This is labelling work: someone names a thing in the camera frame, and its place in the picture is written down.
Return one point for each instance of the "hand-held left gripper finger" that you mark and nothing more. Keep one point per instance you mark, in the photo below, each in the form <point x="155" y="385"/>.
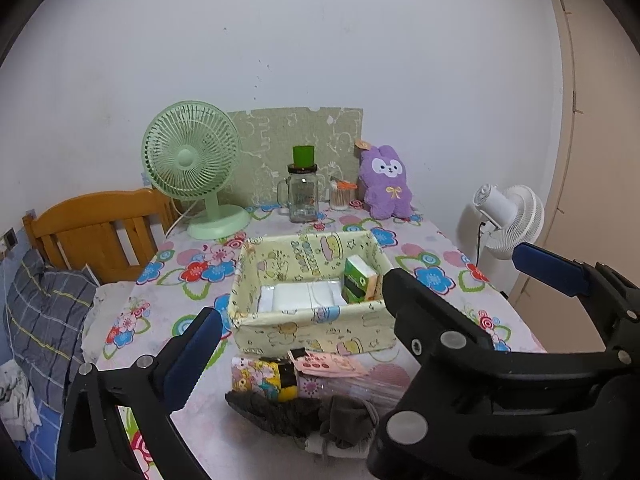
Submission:
<point x="192" y="355"/>

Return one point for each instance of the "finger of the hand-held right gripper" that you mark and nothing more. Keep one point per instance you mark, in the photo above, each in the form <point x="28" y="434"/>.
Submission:
<point x="550" y="267"/>
<point x="435" y="320"/>

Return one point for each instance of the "yellow cartoon tissue packet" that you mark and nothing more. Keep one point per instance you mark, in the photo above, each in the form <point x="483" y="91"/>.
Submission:
<point x="255" y="377"/>

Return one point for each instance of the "yellow patterned fabric storage basket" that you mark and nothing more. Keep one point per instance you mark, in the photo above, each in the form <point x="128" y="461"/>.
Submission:
<point x="280" y="332"/>

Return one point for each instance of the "black textured cloth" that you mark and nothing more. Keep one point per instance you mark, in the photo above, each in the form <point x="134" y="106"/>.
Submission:
<point x="272" y="412"/>

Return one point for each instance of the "clear plastic packet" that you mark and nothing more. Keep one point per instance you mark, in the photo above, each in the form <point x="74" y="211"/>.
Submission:
<point x="360" y="390"/>

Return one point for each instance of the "pink tissue packet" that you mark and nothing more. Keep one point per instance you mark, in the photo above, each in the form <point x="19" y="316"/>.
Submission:
<point x="325" y="362"/>

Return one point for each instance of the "grey sock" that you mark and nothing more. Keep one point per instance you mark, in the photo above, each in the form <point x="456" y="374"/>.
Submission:
<point x="347" y="417"/>

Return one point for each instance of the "floral tablecloth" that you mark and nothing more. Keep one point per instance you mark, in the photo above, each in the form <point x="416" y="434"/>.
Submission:
<point x="430" y="280"/>

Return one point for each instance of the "white standing fan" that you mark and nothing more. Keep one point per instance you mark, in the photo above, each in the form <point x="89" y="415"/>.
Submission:
<point x="515" y="220"/>

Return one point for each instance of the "small paper tissue pack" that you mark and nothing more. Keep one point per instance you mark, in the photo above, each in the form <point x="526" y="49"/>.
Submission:
<point x="361" y="280"/>

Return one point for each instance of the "white bedding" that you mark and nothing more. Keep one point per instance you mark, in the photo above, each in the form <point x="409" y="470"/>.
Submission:
<point x="107" y="305"/>

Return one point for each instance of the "white plastic-wrapped packs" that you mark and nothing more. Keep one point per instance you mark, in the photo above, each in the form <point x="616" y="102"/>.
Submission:
<point x="300" y="296"/>

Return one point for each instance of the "beige wooden door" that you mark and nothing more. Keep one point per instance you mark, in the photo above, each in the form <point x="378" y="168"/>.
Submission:
<point x="595" y="135"/>

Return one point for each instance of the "purple plush bunny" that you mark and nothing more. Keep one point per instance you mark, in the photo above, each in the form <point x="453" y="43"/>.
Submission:
<point x="386" y="185"/>

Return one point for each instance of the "grey plaid pillow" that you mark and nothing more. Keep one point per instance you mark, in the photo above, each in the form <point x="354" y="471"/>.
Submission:
<point x="45" y="320"/>

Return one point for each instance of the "small glass toothpick cup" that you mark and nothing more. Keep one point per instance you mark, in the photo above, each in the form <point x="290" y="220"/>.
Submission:
<point x="342" y="195"/>

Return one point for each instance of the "white plastic object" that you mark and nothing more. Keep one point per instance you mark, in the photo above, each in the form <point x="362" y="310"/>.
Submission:
<point x="350" y="451"/>

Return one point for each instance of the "wooden bed headboard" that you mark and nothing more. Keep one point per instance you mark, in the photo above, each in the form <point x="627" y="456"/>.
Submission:
<point x="100" y="225"/>

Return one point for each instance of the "glass jar mug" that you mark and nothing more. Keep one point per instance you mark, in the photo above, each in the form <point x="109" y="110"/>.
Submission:
<point x="301" y="200"/>

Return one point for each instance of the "blue bed sheet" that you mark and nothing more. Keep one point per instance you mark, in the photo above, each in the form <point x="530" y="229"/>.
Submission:
<point x="40" y="452"/>

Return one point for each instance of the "white crumpled cloth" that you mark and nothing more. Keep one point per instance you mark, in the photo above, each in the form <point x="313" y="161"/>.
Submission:
<point x="15" y="395"/>

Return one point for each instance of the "green desk fan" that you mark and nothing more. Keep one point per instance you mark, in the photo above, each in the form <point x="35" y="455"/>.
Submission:
<point x="187" y="160"/>

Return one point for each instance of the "green plastic cap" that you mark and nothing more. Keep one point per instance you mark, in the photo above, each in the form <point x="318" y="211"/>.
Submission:
<point x="304" y="156"/>

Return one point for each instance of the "green patterned board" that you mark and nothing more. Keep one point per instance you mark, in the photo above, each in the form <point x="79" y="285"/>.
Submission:
<point x="295" y="130"/>

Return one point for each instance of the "wall socket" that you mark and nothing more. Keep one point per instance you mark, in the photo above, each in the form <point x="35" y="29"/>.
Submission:
<point x="9" y="239"/>

